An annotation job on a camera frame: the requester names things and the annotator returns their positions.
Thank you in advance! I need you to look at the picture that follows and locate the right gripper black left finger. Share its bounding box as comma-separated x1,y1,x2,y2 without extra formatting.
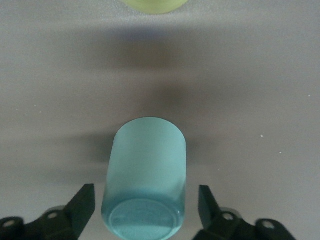
0,183,97,240

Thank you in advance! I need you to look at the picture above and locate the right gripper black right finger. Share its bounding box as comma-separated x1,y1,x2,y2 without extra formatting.
193,184,298,240

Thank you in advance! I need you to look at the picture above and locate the pale teal cup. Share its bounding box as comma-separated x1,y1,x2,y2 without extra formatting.
100,116,188,240

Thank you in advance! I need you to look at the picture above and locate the yellow cup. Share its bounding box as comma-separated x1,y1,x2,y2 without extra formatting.
119,0,189,16

